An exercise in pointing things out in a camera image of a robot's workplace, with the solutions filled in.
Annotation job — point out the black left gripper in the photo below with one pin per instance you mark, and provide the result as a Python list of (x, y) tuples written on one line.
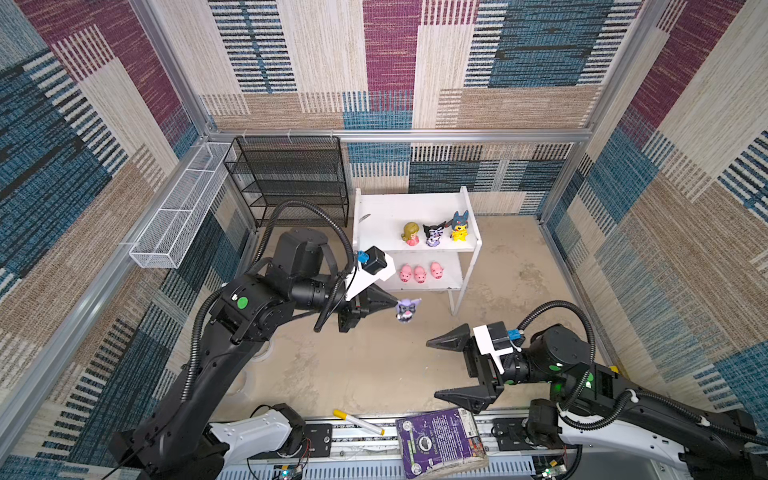
[(360, 308)]

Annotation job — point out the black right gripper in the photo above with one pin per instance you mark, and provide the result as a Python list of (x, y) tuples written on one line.
[(476, 397)]

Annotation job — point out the purple toy figure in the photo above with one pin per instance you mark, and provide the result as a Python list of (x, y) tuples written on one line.
[(406, 308)]

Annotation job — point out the pink pig toy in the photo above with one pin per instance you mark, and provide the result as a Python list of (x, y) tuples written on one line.
[(437, 270), (406, 273), (419, 274)]

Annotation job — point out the doll toy figure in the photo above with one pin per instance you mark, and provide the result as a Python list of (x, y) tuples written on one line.
[(410, 234)]

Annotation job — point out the black purple Kuromi figurine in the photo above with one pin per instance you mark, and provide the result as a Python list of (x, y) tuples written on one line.
[(434, 234)]

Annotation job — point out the yellow toy figure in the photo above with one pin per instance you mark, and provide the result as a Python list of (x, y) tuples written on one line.
[(459, 226)]

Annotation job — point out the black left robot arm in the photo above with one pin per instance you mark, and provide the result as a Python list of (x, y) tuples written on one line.
[(179, 440)]

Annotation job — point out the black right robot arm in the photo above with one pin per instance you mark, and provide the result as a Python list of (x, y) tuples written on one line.
[(589, 403)]

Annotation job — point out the white two-tier shelf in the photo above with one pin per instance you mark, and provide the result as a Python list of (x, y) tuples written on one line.
[(379, 220)]

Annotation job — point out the purple toy package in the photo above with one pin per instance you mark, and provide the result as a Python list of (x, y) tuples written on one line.
[(440, 443)]

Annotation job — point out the yellow white marker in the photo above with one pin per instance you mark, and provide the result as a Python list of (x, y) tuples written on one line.
[(360, 423)]

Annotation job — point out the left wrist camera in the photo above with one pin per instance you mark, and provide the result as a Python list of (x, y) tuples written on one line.
[(372, 265)]

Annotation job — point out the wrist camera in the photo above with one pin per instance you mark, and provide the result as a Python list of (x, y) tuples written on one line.
[(502, 346), (372, 265)]

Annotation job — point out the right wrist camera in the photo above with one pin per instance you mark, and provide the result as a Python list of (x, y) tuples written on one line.
[(502, 346)]

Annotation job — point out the black wire mesh shelf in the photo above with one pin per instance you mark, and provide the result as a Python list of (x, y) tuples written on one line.
[(269, 170)]

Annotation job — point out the white wire mesh basket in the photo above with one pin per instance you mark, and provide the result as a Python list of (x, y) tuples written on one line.
[(166, 239)]

